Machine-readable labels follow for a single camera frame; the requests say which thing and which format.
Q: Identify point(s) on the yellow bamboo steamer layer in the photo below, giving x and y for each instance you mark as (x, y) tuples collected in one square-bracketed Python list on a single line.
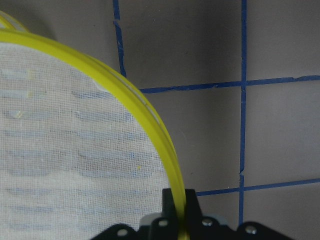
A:
[(11, 23), (81, 148)]

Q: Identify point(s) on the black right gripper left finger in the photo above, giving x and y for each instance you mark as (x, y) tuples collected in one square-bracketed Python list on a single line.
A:
[(168, 206)]

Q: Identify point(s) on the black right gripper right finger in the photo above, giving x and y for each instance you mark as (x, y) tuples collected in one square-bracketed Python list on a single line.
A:
[(192, 209)]

